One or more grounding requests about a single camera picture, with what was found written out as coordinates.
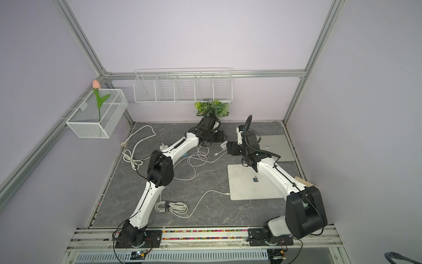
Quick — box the white laptop charger cable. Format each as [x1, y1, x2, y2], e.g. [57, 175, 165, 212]
[173, 141, 228, 182]

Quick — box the white square laptop charger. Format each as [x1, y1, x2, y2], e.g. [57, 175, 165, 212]
[159, 143, 168, 151]

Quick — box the white charging cable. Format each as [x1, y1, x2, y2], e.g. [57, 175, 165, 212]
[154, 189, 230, 218]

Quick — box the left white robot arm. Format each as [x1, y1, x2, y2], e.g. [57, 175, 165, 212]
[115, 115, 225, 248]

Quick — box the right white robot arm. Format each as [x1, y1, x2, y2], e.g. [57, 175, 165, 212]
[226, 125, 327, 242]

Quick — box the silver laptop far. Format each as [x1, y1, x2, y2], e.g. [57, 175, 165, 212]
[259, 135, 295, 162]

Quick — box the silver laptop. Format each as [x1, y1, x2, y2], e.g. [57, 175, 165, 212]
[259, 135, 295, 162]
[227, 165, 284, 201]

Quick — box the silver laptop near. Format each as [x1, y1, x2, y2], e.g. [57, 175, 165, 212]
[227, 165, 284, 201]

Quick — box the green plant black vase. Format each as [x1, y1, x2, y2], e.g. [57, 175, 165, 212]
[195, 100, 230, 118]

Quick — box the cream work glove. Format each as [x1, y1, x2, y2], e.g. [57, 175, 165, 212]
[295, 177, 313, 187]

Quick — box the pink artificial tulip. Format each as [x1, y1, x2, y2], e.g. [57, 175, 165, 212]
[92, 80, 111, 122]

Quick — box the long white wire basket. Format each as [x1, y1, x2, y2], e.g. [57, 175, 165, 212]
[133, 68, 233, 104]

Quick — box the white power strip cord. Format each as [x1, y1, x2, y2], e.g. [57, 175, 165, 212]
[120, 125, 157, 171]

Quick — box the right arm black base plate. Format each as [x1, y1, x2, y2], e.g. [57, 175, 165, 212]
[247, 227, 293, 246]

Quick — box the white slotted cable duct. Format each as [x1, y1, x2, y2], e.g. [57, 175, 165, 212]
[73, 249, 269, 264]

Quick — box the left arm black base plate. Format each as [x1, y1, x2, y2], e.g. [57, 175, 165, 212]
[115, 230, 162, 249]

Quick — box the small white wire basket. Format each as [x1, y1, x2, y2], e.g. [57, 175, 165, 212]
[66, 89, 128, 139]

